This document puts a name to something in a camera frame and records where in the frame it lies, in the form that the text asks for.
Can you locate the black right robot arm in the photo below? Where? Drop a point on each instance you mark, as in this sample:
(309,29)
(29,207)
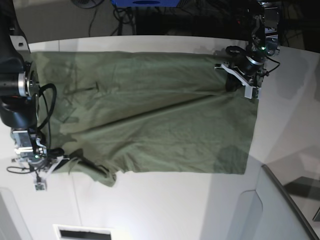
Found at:
(25,105)

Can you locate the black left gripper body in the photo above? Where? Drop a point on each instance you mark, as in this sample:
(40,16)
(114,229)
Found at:
(249,64)

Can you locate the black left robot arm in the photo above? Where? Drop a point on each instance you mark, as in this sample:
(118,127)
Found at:
(261,18)

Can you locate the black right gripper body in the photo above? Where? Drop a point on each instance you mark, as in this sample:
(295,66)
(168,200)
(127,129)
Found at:
(45,163)

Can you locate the green t-shirt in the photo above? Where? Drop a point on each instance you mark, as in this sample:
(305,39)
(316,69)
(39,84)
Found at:
(146,112)

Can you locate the blue box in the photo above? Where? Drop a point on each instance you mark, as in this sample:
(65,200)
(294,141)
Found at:
(146,3)

